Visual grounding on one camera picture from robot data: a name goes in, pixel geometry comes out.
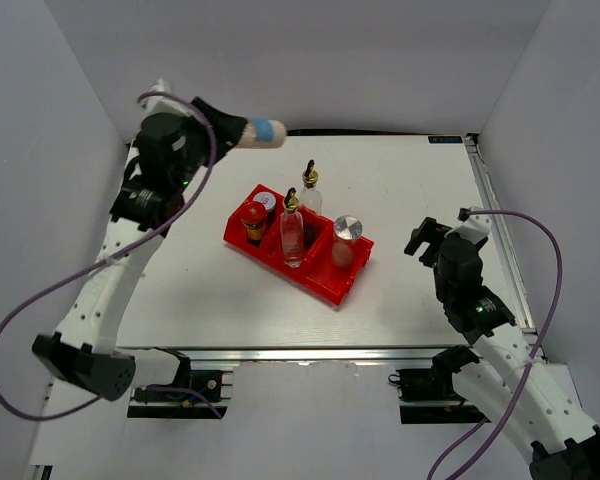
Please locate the orange-labelled spice bottle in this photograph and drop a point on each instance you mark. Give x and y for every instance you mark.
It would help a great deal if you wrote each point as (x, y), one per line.
(253, 216)

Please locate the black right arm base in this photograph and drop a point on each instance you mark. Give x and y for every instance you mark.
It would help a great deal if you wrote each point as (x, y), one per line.
(424, 399)

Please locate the blue label sticker right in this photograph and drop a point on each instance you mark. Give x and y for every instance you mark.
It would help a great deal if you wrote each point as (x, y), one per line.
(445, 139)

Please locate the white-lidded red spice jar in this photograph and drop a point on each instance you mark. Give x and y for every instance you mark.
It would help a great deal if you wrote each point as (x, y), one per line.
(269, 201)

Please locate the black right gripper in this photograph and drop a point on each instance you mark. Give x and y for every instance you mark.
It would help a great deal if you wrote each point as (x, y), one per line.
(429, 232)

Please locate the gold-spout clear oil bottle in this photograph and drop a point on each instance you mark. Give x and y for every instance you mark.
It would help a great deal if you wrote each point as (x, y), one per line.
(292, 230)

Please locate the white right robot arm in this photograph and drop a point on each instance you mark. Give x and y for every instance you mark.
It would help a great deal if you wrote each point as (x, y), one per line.
(496, 369)

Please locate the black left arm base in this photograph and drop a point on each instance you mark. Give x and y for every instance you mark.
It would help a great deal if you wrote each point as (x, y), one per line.
(201, 390)

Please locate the silver-lidded clear jar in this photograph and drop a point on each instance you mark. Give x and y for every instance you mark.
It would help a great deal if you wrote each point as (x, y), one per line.
(262, 134)

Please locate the gold-spout bottle with dark sauce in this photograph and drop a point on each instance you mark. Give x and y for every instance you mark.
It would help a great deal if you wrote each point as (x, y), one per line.
(311, 201)

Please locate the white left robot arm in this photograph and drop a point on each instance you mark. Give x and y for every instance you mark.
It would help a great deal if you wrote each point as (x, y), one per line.
(83, 348)

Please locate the clear jar with white granules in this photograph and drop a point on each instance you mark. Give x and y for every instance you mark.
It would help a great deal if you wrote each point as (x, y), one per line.
(347, 229)

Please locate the red plastic organizer bin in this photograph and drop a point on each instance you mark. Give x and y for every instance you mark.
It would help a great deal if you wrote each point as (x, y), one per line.
(317, 274)

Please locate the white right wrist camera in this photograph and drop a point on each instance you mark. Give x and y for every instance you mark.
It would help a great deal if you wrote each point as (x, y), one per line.
(474, 226)

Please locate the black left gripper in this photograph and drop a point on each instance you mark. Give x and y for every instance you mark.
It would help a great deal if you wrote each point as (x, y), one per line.
(227, 128)

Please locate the aluminium table frame rail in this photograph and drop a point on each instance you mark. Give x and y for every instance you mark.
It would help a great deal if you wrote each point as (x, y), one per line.
(517, 298)

